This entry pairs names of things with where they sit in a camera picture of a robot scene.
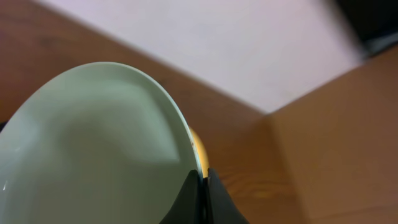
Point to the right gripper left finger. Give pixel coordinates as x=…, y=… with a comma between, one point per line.
x=186, y=207

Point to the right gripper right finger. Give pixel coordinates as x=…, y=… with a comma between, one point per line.
x=220, y=206

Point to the mint plate with red stain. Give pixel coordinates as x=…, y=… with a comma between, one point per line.
x=99, y=143

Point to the yellow plate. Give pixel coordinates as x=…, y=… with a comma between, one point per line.
x=201, y=151

